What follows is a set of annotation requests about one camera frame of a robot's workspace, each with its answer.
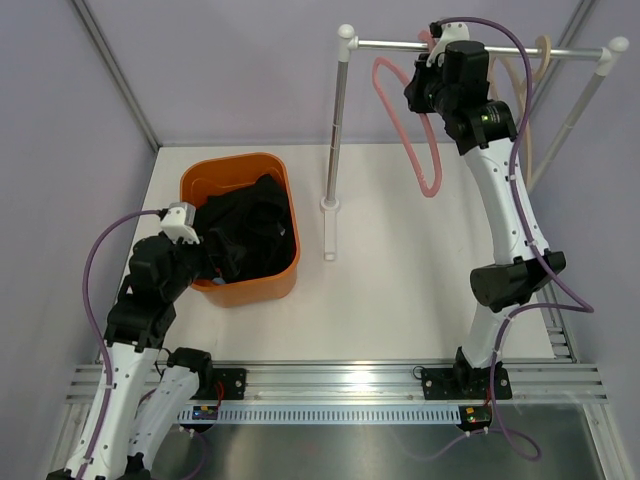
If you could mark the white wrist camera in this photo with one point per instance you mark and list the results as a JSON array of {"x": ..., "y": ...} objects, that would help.
[
  {"x": 177, "y": 224},
  {"x": 442, "y": 35}
]

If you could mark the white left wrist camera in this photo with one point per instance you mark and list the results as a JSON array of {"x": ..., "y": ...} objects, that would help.
[{"x": 177, "y": 224}]

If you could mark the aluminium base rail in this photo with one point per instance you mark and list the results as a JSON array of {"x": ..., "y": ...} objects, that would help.
[{"x": 397, "y": 382}]

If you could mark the black shorts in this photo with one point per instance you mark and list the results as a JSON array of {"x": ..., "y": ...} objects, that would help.
[{"x": 260, "y": 214}]

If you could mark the beige wooden hanger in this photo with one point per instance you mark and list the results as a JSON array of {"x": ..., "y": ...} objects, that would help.
[{"x": 544, "y": 43}]

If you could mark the aluminium frame post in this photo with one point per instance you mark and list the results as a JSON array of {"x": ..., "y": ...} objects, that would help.
[
  {"x": 98, "y": 39},
  {"x": 563, "y": 52}
]

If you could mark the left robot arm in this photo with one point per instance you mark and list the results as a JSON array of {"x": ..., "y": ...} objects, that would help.
[{"x": 122, "y": 436}]

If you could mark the white slotted cable duct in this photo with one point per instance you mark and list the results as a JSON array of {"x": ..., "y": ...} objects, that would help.
[{"x": 321, "y": 415}]

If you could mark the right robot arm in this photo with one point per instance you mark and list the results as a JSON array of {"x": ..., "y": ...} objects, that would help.
[{"x": 452, "y": 82}]

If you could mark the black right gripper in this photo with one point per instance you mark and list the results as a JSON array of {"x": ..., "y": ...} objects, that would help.
[{"x": 413, "y": 91}]

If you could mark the orange plastic laundry basket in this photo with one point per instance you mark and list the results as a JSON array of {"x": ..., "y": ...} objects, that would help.
[{"x": 219, "y": 176}]

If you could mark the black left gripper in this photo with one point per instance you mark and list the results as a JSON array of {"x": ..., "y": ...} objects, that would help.
[{"x": 228, "y": 256}]

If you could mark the pink plastic hanger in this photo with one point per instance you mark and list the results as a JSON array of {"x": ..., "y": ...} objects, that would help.
[{"x": 427, "y": 190}]

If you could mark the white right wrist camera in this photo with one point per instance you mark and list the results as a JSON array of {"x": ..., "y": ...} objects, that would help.
[{"x": 442, "y": 35}]

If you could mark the aluminium frame post right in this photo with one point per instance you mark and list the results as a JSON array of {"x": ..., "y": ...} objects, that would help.
[{"x": 563, "y": 52}]

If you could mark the aluminium frame post left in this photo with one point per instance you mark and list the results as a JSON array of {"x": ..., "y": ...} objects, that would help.
[{"x": 98, "y": 39}]

